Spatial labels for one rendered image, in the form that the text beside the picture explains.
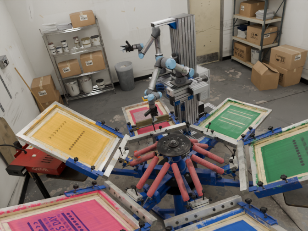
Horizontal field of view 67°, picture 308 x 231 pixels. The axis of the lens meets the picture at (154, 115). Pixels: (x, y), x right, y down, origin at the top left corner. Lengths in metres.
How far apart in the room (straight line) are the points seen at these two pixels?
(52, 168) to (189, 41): 2.26
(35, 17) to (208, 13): 4.25
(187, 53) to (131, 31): 3.11
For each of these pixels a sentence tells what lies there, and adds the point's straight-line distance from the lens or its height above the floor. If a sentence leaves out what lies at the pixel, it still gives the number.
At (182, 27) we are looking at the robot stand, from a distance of 3.18.
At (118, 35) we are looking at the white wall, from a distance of 6.18.
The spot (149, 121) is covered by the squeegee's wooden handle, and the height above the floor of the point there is 1.08.
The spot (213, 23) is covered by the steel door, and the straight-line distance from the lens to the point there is 7.04.
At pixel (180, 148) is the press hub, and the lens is 1.98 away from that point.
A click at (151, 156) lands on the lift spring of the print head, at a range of 2.06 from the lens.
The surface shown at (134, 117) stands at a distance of 3.12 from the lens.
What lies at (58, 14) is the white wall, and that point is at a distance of 6.08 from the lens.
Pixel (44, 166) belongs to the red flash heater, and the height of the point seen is 1.10.
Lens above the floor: 2.60
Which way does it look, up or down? 32 degrees down
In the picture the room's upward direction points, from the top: 9 degrees counter-clockwise
